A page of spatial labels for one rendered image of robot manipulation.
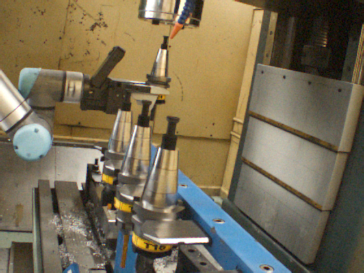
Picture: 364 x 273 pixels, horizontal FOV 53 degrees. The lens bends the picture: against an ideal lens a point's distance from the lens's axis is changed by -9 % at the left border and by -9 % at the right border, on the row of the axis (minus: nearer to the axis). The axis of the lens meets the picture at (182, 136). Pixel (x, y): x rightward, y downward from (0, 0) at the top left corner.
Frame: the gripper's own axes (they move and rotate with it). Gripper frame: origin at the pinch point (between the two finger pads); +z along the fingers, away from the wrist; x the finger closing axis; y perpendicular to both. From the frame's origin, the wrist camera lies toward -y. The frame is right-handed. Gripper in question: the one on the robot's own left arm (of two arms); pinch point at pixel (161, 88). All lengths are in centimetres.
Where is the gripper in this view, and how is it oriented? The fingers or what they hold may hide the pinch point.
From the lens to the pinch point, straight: 99.6
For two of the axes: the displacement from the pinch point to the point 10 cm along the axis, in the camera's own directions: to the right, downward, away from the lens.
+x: 3.5, 2.5, -9.0
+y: -1.6, 9.6, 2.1
